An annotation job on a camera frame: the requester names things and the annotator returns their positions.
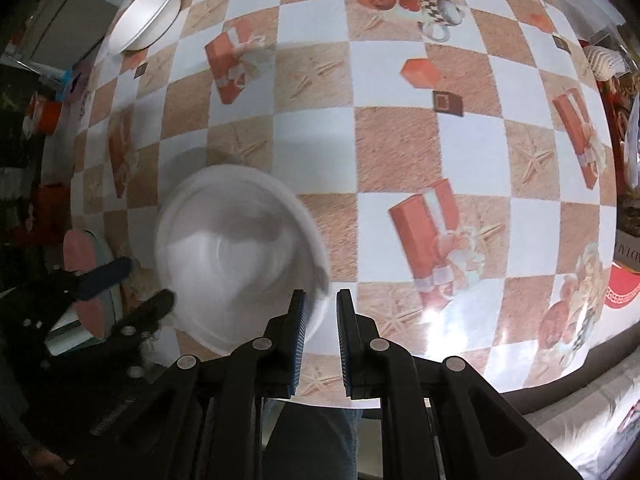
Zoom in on red round container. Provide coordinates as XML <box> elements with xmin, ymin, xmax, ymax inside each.
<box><xmin>602</xmin><ymin>260</ymin><xmax>640</xmax><ymax>312</ymax></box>

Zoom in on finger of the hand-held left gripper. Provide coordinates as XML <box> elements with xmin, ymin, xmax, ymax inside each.
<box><xmin>49</xmin><ymin>257</ymin><xmax>134</xmax><ymax>303</ymax></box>
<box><xmin>102</xmin><ymin>289</ymin><xmax>177</xmax><ymax>382</ymax></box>

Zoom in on person's jeans leg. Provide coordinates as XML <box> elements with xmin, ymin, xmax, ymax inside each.
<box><xmin>262</xmin><ymin>399</ymin><xmax>362</xmax><ymax>480</ymax></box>

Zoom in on small white bowl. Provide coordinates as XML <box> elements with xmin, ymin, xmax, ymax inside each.
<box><xmin>107</xmin><ymin>0</ymin><xmax>184</xmax><ymax>55</ymax></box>

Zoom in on large white bowl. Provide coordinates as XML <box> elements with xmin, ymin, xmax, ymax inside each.
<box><xmin>154</xmin><ymin>162</ymin><xmax>331</xmax><ymax>357</ymax></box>

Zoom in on pink plate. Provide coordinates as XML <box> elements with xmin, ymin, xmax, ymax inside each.
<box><xmin>62</xmin><ymin>229</ymin><xmax>124</xmax><ymax>341</ymax></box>

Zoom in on clear plastic bag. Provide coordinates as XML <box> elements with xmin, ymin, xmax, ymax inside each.
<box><xmin>622</xmin><ymin>95</ymin><xmax>640</xmax><ymax>192</ymax></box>

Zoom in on checkered printed tablecloth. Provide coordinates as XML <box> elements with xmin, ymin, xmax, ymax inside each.
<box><xmin>70</xmin><ymin>0</ymin><xmax>627</xmax><ymax>411</ymax></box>

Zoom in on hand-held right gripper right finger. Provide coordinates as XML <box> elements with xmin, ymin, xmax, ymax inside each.
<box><xmin>336</xmin><ymin>288</ymin><xmax>584</xmax><ymax>480</ymax></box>

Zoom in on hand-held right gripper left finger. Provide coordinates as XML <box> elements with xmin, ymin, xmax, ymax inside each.
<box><xmin>122</xmin><ymin>289</ymin><xmax>308</xmax><ymax>480</ymax></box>

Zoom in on orange container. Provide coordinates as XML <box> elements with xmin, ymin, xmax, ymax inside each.
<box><xmin>25</xmin><ymin>92</ymin><xmax>64</xmax><ymax>137</ymax></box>

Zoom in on grey cabinet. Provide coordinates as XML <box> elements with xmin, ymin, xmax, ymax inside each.
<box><xmin>25</xmin><ymin>0</ymin><xmax>122</xmax><ymax>67</ymax></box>

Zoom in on red box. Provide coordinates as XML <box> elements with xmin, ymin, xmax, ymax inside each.
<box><xmin>29</xmin><ymin>182</ymin><xmax>74</xmax><ymax>247</ymax></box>

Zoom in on stack of white paper cups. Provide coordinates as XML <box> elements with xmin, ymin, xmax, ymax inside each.
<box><xmin>582</xmin><ymin>42</ymin><xmax>632</xmax><ymax>84</ymax></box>

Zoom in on pale blue plate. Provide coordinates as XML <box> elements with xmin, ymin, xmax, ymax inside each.
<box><xmin>82</xmin><ymin>230</ymin><xmax>127</xmax><ymax>333</ymax></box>

